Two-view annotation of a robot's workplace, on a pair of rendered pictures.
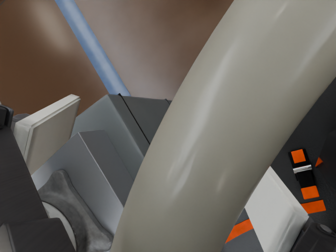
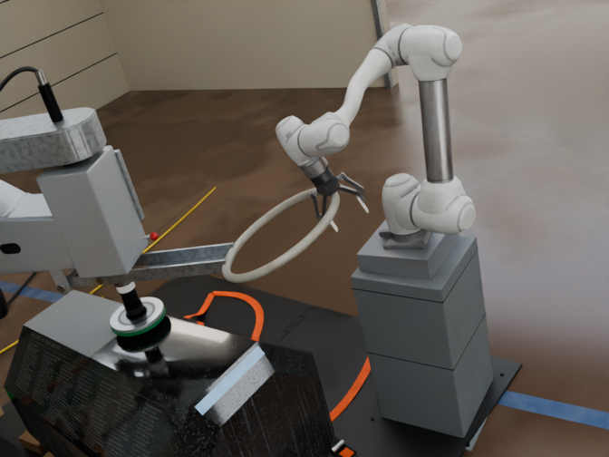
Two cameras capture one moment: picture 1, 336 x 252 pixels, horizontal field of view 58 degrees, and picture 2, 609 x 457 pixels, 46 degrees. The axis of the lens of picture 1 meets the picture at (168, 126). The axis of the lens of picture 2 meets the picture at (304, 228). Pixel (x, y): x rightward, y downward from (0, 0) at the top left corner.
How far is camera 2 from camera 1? 2.40 m
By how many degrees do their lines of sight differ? 54
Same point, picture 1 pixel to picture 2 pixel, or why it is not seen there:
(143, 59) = (545, 442)
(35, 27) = not seen: outside the picture
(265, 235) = not seen: hidden behind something
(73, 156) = (422, 254)
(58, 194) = (416, 240)
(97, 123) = (436, 279)
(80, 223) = (398, 239)
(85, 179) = (411, 252)
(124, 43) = (577, 443)
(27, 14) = not seen: outside the picture
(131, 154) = (409, 281)
